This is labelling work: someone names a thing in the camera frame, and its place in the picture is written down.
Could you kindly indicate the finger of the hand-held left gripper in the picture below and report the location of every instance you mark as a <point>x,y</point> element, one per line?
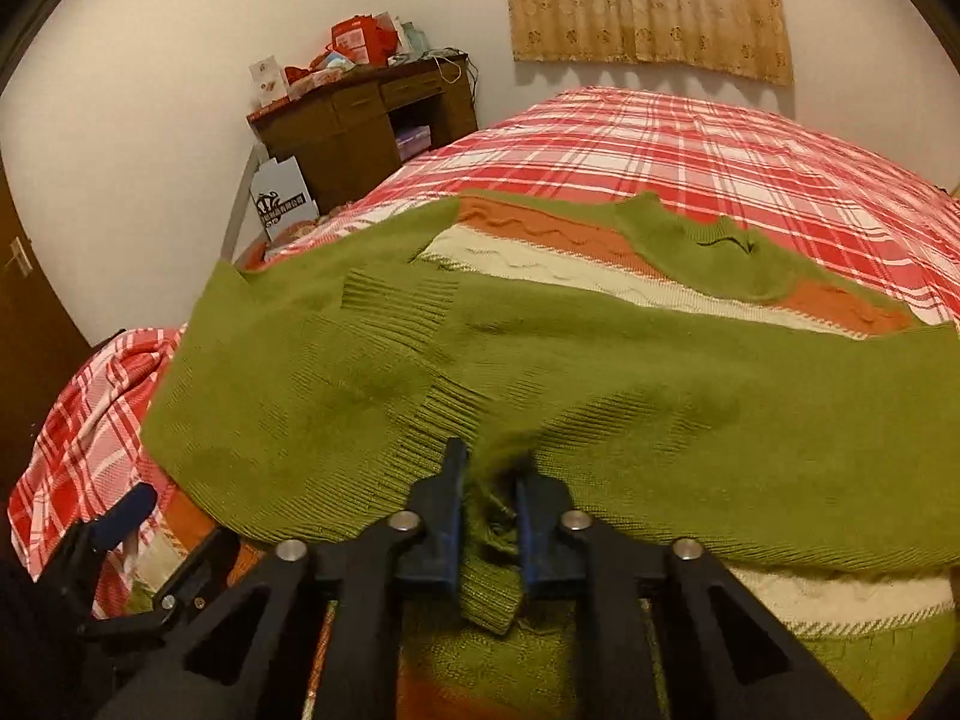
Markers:
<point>196,577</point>
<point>129,508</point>

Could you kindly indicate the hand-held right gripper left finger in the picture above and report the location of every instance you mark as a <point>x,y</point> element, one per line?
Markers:
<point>444,521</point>

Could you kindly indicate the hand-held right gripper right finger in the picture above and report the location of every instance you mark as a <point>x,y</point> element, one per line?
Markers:
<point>531,540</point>

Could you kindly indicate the green striped knit sweater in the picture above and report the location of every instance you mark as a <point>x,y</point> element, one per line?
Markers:
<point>600,405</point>

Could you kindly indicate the dark wooden door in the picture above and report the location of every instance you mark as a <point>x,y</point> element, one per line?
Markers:
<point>30,292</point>

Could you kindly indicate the grey metal bar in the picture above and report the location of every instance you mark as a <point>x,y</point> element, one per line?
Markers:
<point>241,206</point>

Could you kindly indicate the white printed cardboard box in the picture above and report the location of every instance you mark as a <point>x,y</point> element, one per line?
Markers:
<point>279,199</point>

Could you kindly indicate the purple box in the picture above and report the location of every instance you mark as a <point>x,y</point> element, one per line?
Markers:
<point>414,141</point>

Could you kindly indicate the red plaid bed blanket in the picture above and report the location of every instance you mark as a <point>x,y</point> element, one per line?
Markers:
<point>675,157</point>

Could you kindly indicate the brown wooden desk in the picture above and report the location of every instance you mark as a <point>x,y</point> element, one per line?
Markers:
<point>360,120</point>

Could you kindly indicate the white card box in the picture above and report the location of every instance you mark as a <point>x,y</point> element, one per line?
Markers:
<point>268,82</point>

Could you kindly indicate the pale teal box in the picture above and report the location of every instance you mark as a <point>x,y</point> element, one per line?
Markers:
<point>412,37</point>

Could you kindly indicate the red gift bag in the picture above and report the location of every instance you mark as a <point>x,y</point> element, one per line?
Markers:
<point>361,41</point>

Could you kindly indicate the beige patterned curtain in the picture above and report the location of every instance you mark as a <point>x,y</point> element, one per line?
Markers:
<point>645,4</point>

